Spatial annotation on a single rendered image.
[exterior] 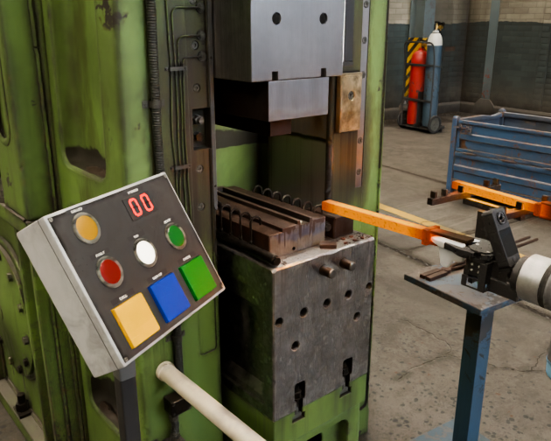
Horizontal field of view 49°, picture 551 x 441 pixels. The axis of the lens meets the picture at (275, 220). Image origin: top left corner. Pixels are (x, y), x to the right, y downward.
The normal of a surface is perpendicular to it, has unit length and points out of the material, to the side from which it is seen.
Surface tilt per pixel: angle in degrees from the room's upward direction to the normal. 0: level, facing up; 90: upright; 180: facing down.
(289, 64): 90
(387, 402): 0
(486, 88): 90
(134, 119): 90
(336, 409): 90
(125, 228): 60
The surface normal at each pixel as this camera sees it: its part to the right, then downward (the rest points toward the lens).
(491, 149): -0.78, 0.18
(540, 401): 0.00, -0.95
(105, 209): 0.79, -0.36
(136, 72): 0.64, 0.24
